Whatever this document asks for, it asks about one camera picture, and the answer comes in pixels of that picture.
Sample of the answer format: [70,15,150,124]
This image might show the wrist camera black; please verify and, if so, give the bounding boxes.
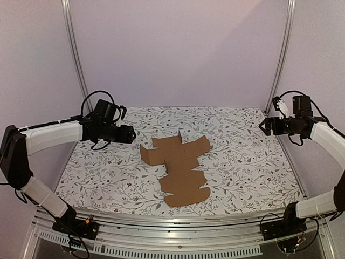
[93,99,127,123]
[272,95,313,119]

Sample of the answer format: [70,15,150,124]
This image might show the right aluminium frame post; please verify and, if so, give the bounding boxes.
[264,0,296,115]

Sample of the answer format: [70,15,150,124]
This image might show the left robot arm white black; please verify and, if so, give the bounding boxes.
[1,116,136,234]

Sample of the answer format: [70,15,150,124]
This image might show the front aluminium rail base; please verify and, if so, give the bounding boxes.
[23,207,337,259]

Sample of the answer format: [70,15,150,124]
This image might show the floral patterned table mat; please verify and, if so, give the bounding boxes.
[56,107,305,217]

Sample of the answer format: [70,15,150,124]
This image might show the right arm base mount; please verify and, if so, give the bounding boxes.
[259,213,307,241]

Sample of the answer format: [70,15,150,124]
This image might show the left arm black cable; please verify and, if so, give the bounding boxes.
[80,90,122,151]

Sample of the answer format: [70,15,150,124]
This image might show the aluminium frame post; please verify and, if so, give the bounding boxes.
[61,0,88,98]
[264,0,296,115]

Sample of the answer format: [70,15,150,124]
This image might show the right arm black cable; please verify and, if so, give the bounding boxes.
[274,91,337,146]

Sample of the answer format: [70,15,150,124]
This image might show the left aluminium frame post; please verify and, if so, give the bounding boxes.
[61,0,88,98]

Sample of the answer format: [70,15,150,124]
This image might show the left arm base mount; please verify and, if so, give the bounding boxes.
[52,214,100,240]

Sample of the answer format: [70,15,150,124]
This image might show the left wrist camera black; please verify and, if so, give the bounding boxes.
[93,99,127,123]

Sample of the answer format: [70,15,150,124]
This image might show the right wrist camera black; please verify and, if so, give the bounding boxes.
[272,95,313,119]

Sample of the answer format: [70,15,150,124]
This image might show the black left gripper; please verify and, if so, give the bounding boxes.
[100,123,136,144]

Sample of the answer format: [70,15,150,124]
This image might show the brown cardboard box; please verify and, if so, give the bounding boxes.
[140,134,211,207]

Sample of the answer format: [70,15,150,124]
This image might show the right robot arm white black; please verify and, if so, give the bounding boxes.
[259,116,344,235]

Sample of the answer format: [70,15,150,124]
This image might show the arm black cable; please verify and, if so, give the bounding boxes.
[80,90,122,151]
[274,91,337,146]

